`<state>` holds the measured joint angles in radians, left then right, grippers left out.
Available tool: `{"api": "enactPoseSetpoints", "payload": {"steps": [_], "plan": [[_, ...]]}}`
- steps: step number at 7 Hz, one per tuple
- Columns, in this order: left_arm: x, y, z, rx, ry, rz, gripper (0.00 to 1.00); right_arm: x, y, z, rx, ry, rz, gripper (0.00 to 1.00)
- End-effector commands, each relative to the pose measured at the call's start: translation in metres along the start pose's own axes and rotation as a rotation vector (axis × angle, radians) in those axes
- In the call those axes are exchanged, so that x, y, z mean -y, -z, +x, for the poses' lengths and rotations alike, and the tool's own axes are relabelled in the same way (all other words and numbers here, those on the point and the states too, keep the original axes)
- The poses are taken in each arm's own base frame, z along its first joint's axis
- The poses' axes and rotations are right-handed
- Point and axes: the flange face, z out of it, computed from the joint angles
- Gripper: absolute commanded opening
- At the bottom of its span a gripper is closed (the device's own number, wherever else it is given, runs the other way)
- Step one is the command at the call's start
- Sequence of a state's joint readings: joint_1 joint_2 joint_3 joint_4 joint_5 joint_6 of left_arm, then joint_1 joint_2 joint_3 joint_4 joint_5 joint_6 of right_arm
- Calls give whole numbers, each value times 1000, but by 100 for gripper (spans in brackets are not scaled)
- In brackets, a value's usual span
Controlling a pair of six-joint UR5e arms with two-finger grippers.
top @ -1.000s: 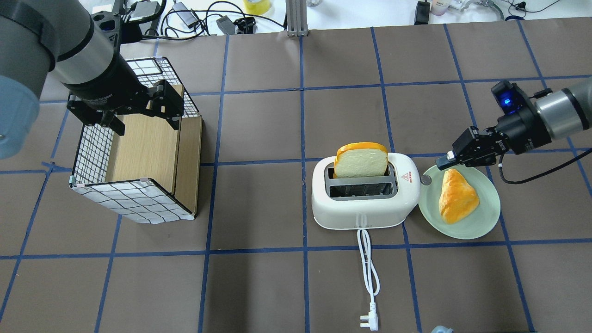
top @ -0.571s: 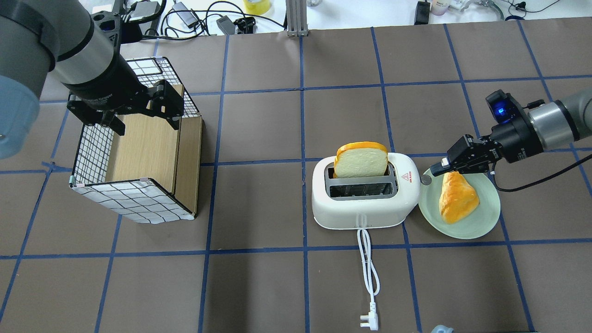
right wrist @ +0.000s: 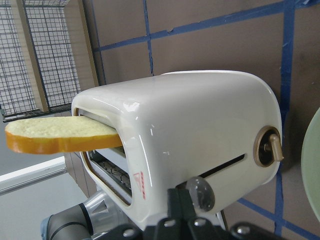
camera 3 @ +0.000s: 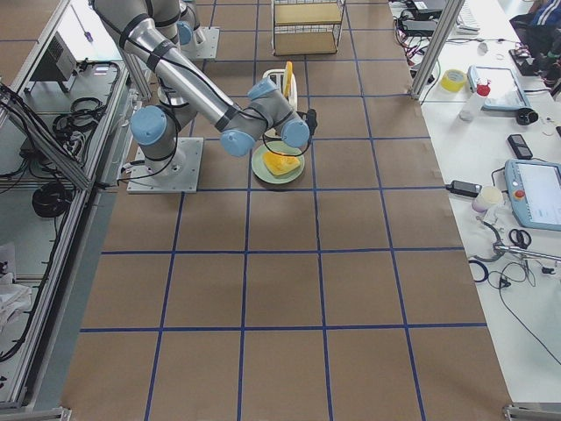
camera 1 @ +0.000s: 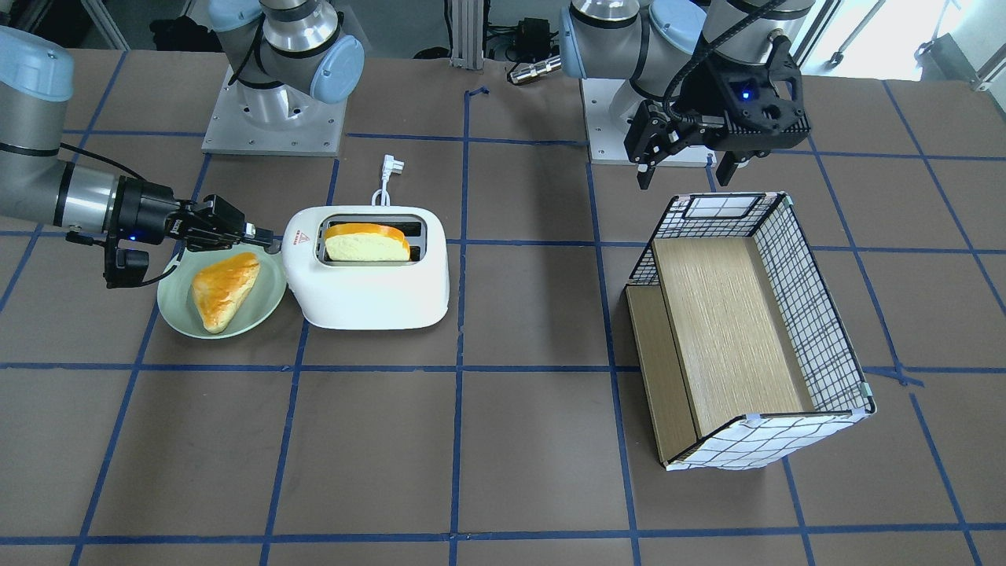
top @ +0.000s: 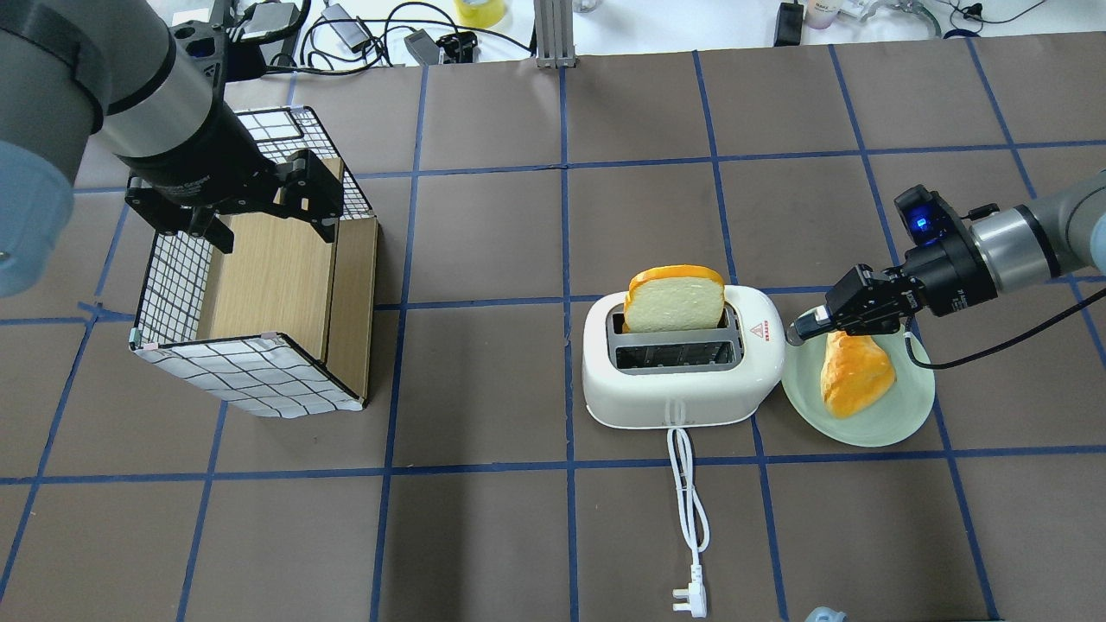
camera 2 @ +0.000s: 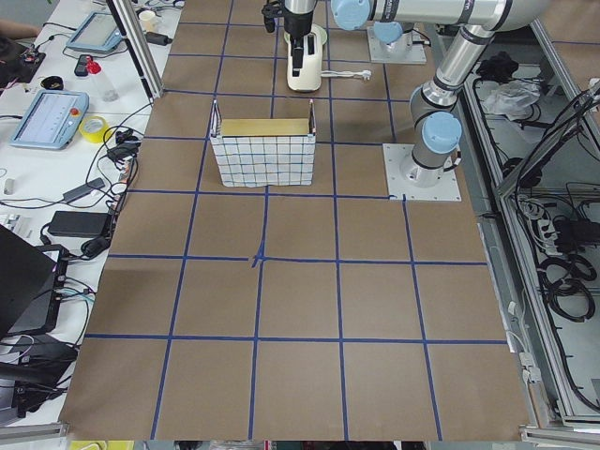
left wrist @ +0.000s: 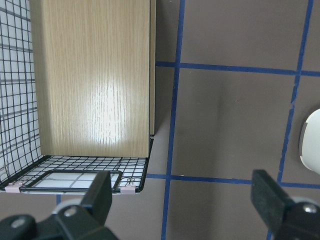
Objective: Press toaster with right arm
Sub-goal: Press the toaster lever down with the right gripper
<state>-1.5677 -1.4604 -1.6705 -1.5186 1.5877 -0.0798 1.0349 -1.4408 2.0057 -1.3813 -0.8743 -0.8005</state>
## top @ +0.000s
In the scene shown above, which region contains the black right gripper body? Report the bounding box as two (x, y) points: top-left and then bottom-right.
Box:
(824, 237), (998, 336)

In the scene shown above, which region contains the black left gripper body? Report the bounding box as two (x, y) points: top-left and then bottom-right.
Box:
(118, 102), (288, 217)

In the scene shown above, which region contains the white two-slot toaster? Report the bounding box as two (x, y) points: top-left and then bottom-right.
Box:
(582, 286), (786, 429)

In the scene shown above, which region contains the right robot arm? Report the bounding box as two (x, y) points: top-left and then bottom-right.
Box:
(786, 174), (1105, 346)

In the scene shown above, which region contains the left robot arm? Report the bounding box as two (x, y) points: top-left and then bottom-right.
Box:
(1, 1), (344, 296)

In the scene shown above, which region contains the toast slice in toaster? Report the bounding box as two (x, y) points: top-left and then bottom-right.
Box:
(623, 265), (724, 333)

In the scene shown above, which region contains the triangular bread on plate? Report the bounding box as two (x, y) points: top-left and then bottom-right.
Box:
(820, 331), (897, 419)

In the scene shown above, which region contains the green plate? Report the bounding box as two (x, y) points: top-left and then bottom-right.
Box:
(782, 332), (936, 447)

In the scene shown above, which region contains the yellow tape roll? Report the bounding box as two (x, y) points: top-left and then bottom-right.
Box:
(453, 0), (507, 30)

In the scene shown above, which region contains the black power adapter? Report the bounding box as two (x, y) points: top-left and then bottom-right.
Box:
(772, 1), (804, 48)

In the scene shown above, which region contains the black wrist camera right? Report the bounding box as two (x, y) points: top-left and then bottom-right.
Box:
(895, 185), (963, 259)

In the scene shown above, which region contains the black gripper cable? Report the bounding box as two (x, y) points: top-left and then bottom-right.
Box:
(902, 286), (1106, 372)

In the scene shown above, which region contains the wire basket with wooden box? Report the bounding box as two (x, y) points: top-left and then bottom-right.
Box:
(128, 106), (379, 418)

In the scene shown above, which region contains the white toaster power cable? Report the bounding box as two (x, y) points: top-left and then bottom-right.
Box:
(665, 425), (711, 619)

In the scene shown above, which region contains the aluminium frame post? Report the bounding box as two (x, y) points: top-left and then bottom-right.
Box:
(533, 0), (578, 68)

